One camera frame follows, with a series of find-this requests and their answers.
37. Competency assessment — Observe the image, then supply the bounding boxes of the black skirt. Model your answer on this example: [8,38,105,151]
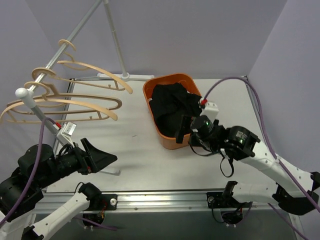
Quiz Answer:
[149,83,201,138]

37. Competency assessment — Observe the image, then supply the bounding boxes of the wooden hanger for white skirt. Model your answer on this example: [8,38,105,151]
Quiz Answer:
[24,67,132,114]

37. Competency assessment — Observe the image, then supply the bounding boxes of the wooden hanger for black skirt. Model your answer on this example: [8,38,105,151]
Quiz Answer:
[57,52,133,94]

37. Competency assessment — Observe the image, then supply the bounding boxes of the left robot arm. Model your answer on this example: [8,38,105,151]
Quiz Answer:
[0,138,118,240]

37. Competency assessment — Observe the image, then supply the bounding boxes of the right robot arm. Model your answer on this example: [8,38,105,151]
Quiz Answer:
[175,115,320,216]

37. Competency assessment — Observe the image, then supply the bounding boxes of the orange plastic basket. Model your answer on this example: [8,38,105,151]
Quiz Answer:
[142,73,202,150]

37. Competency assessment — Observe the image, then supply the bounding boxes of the white metal clothes rack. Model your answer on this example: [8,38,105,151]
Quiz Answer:
[14,0,156,176]

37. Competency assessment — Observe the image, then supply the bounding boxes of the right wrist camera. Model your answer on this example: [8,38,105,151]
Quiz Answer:
[199,98,219,123]

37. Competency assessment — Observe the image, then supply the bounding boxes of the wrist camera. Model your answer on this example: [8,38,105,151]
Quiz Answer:
[55,121,77,148]
[199,98,219,123]

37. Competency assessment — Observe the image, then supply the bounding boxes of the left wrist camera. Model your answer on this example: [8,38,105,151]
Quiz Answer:
[55,121,77,148]

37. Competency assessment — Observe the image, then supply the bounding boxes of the aluminium mounting rail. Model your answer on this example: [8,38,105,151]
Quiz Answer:
[32,191,300,215]

